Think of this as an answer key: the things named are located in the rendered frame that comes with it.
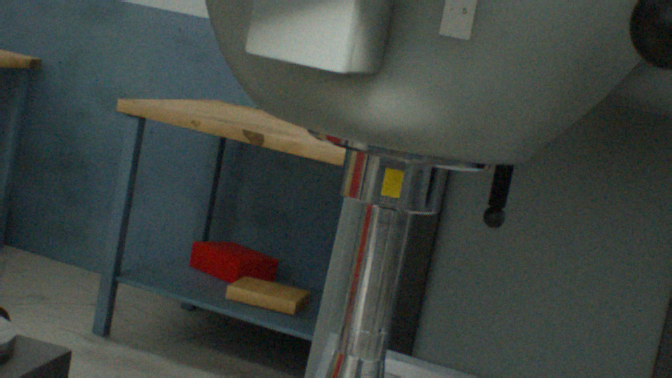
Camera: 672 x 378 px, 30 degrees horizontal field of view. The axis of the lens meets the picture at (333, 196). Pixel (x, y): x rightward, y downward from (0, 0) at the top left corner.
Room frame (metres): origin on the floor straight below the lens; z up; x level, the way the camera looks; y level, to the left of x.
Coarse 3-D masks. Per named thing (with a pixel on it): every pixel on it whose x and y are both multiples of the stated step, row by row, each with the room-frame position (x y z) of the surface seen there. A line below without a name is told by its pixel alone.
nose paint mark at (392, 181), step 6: (384, 174) 0.55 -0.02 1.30; (390, 174) 0.55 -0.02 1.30; (396, 174) 0.55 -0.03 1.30; (402, 174) 0.55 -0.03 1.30; (384, 180) 0.55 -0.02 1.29; (390, 180) 0.55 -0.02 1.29; (396, 180) 0.55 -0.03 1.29; (384, 186) 0.55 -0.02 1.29; (390, 186) 0.55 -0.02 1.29; (396, 186) 0.55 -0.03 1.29; (384, 192) 0.55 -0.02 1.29; (390, 192) 0.55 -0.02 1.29; (396, 192) 0.55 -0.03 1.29
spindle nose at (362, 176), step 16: (352, 160) 0.56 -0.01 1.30; (368, 160) 0.56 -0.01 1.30; (384, 160) 0.55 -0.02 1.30; (352, 176) 0.56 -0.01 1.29; (368, 176) 0.56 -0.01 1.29; (416, 176) 0.56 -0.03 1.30; (432, 176) 0.56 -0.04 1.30; (352, 192) 0.56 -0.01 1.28; (368, 192) 0.56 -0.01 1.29; (400, 192) 0.55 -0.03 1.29; (416, 192) 0.56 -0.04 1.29; (432, 192) 0.56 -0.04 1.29; (400, 208) 0.55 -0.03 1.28; (416, 208) 0.56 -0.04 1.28; (432, 208) 0.56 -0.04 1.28
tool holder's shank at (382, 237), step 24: (360, 216) 0.58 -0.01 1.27; (384, 216) 0.57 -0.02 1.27; (408, 216) 0.57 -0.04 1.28; (360, 240) 0.57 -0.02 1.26; (384, 240) 0.57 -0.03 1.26; (360, 264) 0.57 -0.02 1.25; (384, 264) 0.57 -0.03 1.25; (360, 288) 0.57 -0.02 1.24; (384, 288) 0.57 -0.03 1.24; (360, 312) 0.57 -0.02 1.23; (384, 312) 0.57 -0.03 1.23; (360, 336) 0.57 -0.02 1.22; (384, 336) 0.57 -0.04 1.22; (336, 360) 0.57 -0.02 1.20; (360, 360) 0.57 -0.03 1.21; (384, 360) 0.58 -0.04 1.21
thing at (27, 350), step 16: (0, 320) 0.71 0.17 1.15; (0, 336) 0.68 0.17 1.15; (16, 336) 0.72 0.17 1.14; (0, 352) 0.66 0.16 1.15; (16, 352) 0.69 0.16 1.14; (32, 352) 0.70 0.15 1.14; (48, 352) 0.70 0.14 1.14; (64, 352) 0.71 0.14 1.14; (0, 368) 0.66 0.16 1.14; (16, 368) 0.67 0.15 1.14; (32, 368) 0.67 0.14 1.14; (48, 368) 0.69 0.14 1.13; (64, 368) 0.71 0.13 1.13
